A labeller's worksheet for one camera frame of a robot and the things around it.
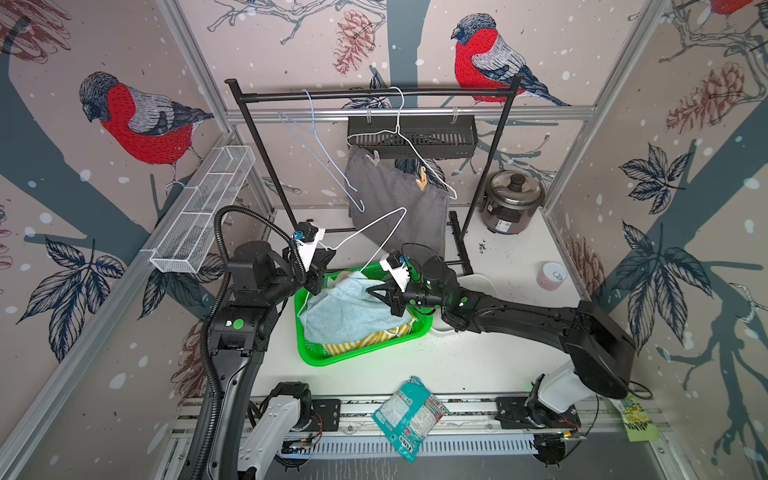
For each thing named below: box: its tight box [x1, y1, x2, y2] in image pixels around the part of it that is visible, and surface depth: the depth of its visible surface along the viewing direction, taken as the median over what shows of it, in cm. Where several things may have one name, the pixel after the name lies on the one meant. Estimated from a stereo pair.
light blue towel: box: [300, 271, 415, 344], surface depth 77 cm
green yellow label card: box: [608, 394, 659, 442], surface depth 73 cm
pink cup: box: [536, 262, 568, 291], surface depth 97 cm
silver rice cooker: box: [480, 170, 545, 235], surface depth 103 cm
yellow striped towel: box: [322, 318, 417, 356], surface depth 84 cm
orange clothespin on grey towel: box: [415, 166, 427, 192], surface depth 76 cm
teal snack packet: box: [372, 376, 450, 463], surface depth 73 cm
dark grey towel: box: [346, 145, 449, 259], surface depth 83 cm
